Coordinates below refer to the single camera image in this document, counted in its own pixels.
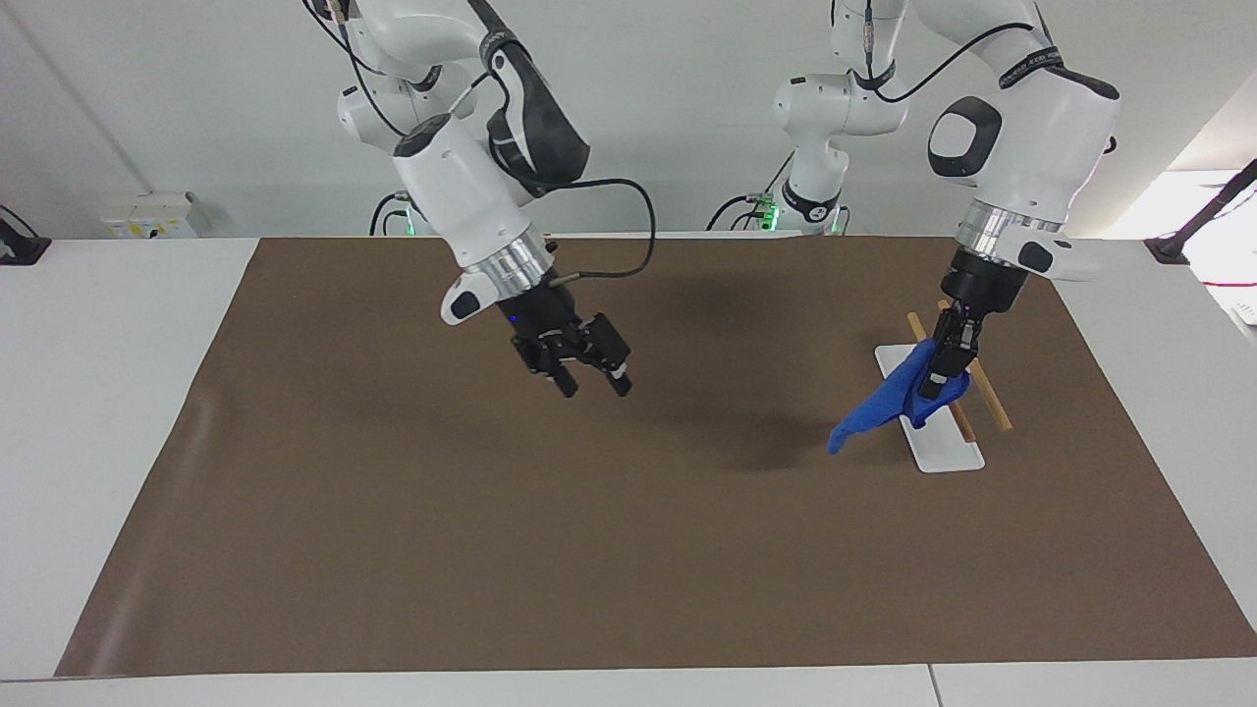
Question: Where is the wooden towel rack white base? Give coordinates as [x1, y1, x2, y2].
[874, 299, 1013, 475]

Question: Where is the blue towel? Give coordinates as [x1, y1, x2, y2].
[827, 338, 974, 456]

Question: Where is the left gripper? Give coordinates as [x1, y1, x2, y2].
[940, 246, 1030, 341]

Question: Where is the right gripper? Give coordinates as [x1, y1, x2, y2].
[496, 277, 633, 400]

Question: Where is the black stand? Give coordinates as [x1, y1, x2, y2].
[1143, 157, 1257, 266]
[0, 204, 53, 267]

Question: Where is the white wall socket box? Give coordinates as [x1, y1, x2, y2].
[101, 190, 213, 241]

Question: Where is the black cable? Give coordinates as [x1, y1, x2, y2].
[864, 0, 1044, 105]
[530, 177, 657, 287]
[706, 149, 796, 234]
[369, 190, 413, 238]

